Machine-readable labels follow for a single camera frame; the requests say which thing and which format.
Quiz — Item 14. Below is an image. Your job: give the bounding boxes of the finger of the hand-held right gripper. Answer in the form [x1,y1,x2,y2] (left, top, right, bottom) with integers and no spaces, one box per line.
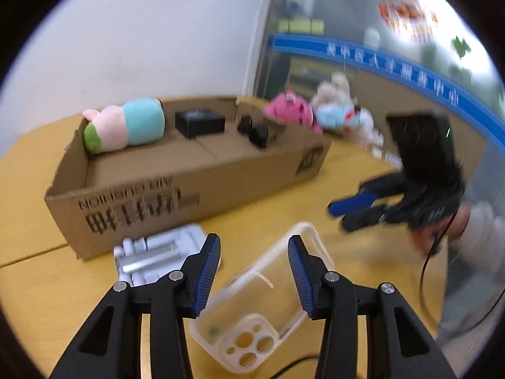
[340,203,403,233]
[327,171,407,219]

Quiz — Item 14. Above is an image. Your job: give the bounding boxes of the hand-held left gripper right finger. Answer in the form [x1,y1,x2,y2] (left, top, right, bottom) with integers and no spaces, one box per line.
[287,235,458,379]

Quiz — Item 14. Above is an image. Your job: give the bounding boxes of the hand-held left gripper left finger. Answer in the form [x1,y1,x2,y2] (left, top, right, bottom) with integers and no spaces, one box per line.
[48,233,222,379]

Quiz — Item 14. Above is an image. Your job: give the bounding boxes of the clear phone case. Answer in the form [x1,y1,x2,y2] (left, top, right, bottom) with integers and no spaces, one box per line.
[187,222,336,375]

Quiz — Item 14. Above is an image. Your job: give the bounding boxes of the brown cardboard box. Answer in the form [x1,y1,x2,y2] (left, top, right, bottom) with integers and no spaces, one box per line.
[44,95,333,261]

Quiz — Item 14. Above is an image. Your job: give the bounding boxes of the person's right forearm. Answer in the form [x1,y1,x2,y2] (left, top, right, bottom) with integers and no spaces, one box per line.
[454,201,505,253]

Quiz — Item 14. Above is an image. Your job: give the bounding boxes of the wooden desktop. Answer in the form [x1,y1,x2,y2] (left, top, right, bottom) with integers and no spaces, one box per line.
[0,95,450,379]

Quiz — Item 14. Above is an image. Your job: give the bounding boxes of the person's right hand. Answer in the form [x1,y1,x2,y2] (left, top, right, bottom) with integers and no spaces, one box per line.
[412,203,472,255]

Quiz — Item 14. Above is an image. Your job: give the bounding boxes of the white folding phone stand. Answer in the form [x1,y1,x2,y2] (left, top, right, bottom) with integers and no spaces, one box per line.
[114,223,223,287]

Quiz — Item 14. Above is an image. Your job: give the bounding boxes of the white panda plush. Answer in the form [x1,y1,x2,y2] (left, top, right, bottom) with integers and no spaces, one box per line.
[347,106,385,148]

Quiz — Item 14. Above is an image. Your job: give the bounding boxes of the light blue plush toy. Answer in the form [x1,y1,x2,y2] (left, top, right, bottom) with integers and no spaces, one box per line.
[318,103,361,135]

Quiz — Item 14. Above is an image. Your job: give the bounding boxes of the cream rabbit plush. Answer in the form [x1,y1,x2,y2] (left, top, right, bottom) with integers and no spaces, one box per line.
[312,72,358,107]

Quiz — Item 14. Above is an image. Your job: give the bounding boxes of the pink bear plush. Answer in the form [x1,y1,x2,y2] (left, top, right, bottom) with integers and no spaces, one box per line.
[262,91,323,134]

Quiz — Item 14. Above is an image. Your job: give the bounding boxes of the red window sticker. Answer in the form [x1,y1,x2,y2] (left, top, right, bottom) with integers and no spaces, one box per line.
[378,0,438,42]

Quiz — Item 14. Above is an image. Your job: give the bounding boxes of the glass partition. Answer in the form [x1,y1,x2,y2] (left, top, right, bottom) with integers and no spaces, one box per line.
[242,0,505,324]

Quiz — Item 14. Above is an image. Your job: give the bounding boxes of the small black box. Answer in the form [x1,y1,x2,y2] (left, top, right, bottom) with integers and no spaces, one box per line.
[175,108,226,140]

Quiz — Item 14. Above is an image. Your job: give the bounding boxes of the blue stripe sticker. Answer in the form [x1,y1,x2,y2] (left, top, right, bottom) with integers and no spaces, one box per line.
[272,33,505,143]

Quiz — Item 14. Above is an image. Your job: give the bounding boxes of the pink and teal pig plush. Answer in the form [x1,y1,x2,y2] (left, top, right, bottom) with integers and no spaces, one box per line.
[81,99,166,154]

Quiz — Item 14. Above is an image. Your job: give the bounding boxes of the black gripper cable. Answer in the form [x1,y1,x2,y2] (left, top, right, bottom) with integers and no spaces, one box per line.
[420,189,466,328]

